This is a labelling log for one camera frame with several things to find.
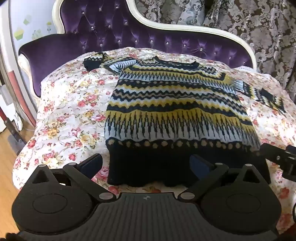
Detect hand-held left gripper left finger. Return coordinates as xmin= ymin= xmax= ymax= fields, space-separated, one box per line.
xmin=32 ymin=153 xmax=117 ymax=203

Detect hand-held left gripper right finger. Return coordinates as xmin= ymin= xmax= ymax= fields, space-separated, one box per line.
xmin=177 ymin=154 xmax=262 ymax=202

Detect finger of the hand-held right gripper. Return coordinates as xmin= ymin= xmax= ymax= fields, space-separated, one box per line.
xmin=259 ymin=142 xmax=289 ymax=164

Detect yellow black patterned knit sweater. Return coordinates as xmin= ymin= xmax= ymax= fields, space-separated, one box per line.
xmin=83 ymin=52 xmax=287 ymax=188

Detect floral quilted blanket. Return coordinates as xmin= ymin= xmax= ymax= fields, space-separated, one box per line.
xmin=13 ymin=47 xmax=296 ymax=235

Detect white floor appliance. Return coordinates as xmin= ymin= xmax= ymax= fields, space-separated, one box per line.
xmin=0 ymin=89 xmax=24 ymax=133

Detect brown grey damask curtain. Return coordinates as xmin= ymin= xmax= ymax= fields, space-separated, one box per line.
xmin=135 ymin=0 xmax=296 ymax=93

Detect purple tufted velvet sofa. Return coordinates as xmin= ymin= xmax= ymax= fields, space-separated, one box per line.
xmin=17 ymin=0 xmax=258 ymax=99

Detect green cupcake wall stickers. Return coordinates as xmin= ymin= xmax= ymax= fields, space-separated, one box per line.
xmin=13 ymin=14 xmax=54 ymax=42

